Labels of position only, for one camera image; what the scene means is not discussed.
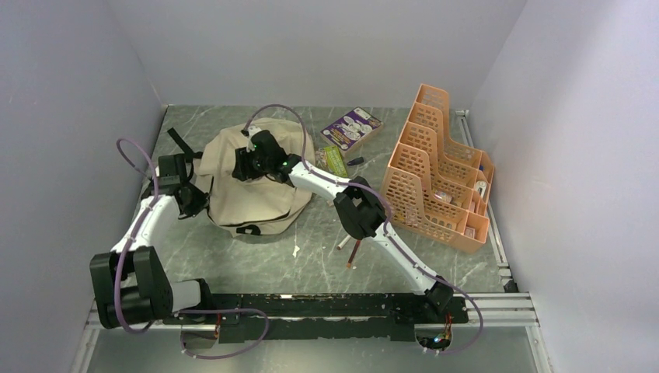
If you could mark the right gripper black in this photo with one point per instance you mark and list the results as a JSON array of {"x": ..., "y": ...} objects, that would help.
[{"x": 243, "y": 170}]

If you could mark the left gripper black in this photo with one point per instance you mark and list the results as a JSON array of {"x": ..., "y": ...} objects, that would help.
[{"x": 200, "y": 203}]

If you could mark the beige canvas backpack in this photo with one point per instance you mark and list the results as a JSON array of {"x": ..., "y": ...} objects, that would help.
[{"x": 255, "y": 207}]

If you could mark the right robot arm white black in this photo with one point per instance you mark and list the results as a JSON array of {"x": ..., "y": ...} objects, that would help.
[{"x": 363, "y": 213}]

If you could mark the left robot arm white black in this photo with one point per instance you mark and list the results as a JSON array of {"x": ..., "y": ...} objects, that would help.
[{"x": 129, "y": 282}]

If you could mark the green book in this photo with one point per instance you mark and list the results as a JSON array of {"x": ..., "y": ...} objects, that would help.
[{"x": 330, "y": 159}]

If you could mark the purple book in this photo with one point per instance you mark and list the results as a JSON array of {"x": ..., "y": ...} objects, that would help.
[{"x": 352, "y": 130}]

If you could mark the white red marker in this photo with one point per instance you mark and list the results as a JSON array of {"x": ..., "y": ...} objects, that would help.
[{"x": 343, "y": 242}]

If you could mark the red pen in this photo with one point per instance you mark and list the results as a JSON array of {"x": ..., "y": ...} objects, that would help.
[{"x": 353, "y": 254}]

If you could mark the orange plastic file organizer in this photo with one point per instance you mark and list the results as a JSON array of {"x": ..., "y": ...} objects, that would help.
[{"x": 437, "y": 187}]

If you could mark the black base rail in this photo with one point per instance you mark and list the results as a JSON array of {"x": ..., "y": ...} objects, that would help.
[{"x": 394, "y": 316}]

